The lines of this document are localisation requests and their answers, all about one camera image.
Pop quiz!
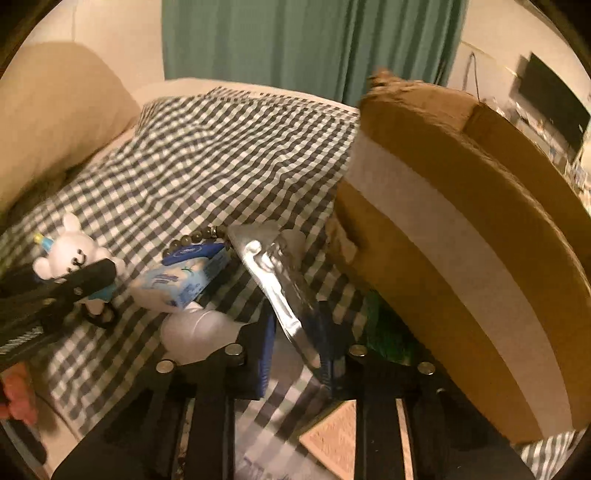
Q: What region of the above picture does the black television screen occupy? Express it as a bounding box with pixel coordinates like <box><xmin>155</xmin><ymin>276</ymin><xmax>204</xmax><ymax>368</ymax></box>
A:
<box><xmin>517</xmin><ymin>52</ymin><xmax>591</xmax><ymax>153</ymax></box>

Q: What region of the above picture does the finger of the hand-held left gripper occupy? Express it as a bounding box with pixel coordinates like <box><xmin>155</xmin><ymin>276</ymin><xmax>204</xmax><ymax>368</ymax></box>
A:
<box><xmin>44</xmin><ymin>258</ymin><xmax>118</xmax><ymax>317</ymax></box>

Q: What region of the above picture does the white bear toy figure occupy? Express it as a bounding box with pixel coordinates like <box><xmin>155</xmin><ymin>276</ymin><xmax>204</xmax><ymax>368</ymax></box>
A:
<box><xmin>32</xmin><ymin>212</ymin><xmax>127</xmax><ymax>329</ymax></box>

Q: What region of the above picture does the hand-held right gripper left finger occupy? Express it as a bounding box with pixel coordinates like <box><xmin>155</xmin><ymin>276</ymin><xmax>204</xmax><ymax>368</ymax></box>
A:
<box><xmin>53</xmin><ymin>318</ymin><xmax>279</xmax><ymax>480</ymax></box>

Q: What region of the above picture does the checked blanket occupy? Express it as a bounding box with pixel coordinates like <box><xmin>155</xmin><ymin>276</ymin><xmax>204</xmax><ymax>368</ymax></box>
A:
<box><xmin>0</xmin><ymin>88</ymin><xmax>588</xmax><ymax>480</ymax></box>

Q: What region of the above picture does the cluttered television shelf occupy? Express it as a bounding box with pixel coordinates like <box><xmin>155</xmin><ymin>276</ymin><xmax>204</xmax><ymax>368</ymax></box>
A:
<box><xmin>503</xmin><ymin>95</ymin><xmax>591</xmax><ymax>197</ymax></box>

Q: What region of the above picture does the blue and white box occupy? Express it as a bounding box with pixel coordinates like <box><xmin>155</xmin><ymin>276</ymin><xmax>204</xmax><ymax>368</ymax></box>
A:
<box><xmin>129</xmin><ymin>244</ymin><xmax>232</xmax><ymax>311</ymax></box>

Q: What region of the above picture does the green textured object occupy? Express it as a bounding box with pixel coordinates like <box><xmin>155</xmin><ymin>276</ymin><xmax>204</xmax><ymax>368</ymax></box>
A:
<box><xmin>365</xmin><ymin>291</ymin><xmax>416</xmax><ymax>366</ymax></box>

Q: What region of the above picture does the black wall cable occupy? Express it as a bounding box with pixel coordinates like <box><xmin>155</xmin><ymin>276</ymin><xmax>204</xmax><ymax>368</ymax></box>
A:
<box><xmin>462</xmin><ymin>51</ymin><xmax>484</xmax><ymax>105</ymax></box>

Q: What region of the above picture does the brown cardboard box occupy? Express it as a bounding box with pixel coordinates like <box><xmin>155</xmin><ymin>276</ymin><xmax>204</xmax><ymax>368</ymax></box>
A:
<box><xmin>325</xmin><ymin>67</ymin><xmax>591</xmax><ymax>446</ymax></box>

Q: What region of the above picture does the beige cushion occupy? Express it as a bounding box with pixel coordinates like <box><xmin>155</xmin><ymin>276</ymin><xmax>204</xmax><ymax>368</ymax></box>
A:
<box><xmin>0</xmin><ymin>41</ymin><xmax>142</xmax><ymax>209</ymax></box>

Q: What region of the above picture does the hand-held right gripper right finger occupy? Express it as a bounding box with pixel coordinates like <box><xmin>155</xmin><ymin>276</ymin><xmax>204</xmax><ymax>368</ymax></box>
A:
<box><xmin>318</xmin><ymin>301</ymin><xmax>533</xmax><ymax>480</ymax></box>

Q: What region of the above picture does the person's left hand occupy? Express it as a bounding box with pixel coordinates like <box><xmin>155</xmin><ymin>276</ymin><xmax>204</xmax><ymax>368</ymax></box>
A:
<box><xmin>0</xmin><ymin>362</ymin><xmax>41</xmax><ymax>426</ymax></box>

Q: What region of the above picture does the beige medicine box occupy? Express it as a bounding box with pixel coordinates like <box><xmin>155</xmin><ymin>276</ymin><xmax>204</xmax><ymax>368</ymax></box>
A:
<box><xmin>299</xmin><ymin>399</ymin><xmax>358</xmax><ymax>480</ymax></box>

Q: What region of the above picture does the white round bottle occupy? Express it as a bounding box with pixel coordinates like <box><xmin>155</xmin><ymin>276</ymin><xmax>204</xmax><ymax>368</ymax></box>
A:
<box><xmin>159</xmin><ymin>309</ymin><xmax>246</xmax><ymax>364</ymax></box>

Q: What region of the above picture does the silver foil packet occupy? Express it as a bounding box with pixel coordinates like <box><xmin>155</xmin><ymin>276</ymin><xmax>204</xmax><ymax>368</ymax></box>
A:
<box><xmin>228</xmin><ymin>222</ymin><xmax>325</xmax><ymax>370</ymax></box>

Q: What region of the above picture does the dark bead bracelet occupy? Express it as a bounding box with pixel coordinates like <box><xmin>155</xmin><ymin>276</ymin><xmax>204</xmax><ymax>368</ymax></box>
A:
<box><xmin>161</xmin><ymin>224</ymin><xmax>232</xmax><ymax>259</ymax></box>

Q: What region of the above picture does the green curtain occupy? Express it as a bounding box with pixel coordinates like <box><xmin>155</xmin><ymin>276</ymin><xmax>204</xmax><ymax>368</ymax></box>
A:
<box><xmin>161</xmin><ymin>0</ymin><xmax>468</xmax><ymax>105</ymax></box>

